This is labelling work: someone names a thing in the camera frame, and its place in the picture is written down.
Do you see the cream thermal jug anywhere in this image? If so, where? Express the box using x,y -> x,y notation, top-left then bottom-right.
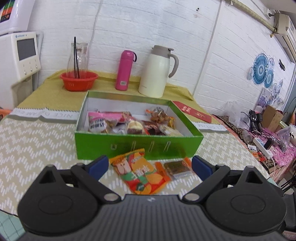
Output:
138,45 -> 179,98

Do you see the white power strip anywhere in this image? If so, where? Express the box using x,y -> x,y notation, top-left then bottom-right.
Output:
253,138 -> 273,159

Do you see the clear glass carafe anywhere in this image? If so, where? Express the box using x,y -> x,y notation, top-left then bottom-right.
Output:
66,42 -> 88,78

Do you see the brown cake snack packet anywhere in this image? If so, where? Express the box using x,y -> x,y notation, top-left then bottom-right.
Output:
154,157 -> 193,182

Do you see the pink thermos bottle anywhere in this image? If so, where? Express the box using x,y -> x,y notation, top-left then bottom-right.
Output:
115,50 -> 137,91

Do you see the pink snack packet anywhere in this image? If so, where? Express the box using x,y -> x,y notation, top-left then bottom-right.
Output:
88,111 -> 132,133

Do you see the green snack box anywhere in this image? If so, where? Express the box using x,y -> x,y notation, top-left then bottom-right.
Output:
75,91 -> 203,160

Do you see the cupcake in wrapper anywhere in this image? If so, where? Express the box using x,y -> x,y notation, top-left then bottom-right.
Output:
126,120 -> 144,135

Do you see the white wall water purifier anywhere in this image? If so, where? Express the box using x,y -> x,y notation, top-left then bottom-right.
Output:
1,0 -> 35,36

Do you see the air conditioner unit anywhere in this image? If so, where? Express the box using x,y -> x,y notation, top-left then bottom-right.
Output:
268,13 -> 295,64

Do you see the cardboard box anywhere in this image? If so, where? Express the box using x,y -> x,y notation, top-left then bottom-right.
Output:
261,105 -> 283,132

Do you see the orange fruit snack packet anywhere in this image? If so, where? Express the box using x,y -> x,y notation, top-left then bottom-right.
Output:
109,148 -> 171,195

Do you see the clear plastic bag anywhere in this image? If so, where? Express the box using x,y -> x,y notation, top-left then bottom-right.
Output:
222,100 -> 241,127

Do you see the yellow green tablecloth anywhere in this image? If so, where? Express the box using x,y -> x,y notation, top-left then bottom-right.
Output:
1,72 -> 269,214

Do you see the white water dispenser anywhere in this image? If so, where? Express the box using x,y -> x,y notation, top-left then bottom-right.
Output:
0,32 -> 41,110

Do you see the clear bag of nuts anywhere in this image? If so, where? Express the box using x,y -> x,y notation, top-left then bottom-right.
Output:
145,107 -> 175,128

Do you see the blue paper fan decoration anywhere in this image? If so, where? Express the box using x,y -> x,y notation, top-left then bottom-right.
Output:
246,53 -> 275,89

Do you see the orange plastic basket bowl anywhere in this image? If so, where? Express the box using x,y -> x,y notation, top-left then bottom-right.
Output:
60,71 -> 98,91

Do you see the white wall cable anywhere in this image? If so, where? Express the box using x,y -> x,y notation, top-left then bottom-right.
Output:
191,0 -> 223,95

